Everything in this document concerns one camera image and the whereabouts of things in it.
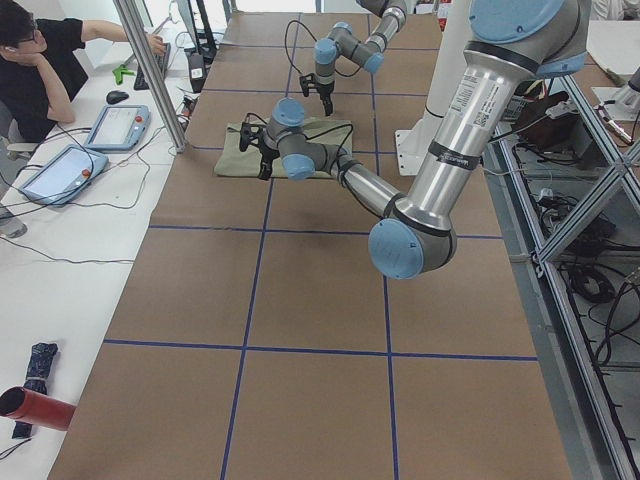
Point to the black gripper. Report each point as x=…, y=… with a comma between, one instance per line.
x=324, y=89
x=267, y=151

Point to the olive green long-sleeve shirt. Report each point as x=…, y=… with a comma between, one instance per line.
x=312, y=149

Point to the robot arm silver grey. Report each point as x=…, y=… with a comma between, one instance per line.
x=510, y=42
x=368, y=54

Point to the far blue teach pendant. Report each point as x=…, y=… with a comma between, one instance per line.
x=118, y=128

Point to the blue teach pendant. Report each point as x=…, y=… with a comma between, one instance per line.
x=64, y=177
x=118, y=128

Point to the black computer mouse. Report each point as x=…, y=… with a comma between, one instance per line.
x=116, y=96

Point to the green plastic clamp tool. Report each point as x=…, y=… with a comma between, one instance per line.
x=120, y=72

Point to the near blue teach pendant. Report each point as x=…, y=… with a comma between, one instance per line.
x=64, y=177

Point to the person in black shirt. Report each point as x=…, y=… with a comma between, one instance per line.
x=40, y=73

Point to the dark blue folded umbrella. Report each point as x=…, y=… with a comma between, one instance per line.
x=37, y=374

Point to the red cylinder tube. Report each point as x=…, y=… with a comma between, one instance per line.
x=28, y=406

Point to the grey aluminium camera post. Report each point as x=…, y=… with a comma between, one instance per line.
x=137, y=36

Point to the aluminium frame structure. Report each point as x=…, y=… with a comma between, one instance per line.
x=570, y=215

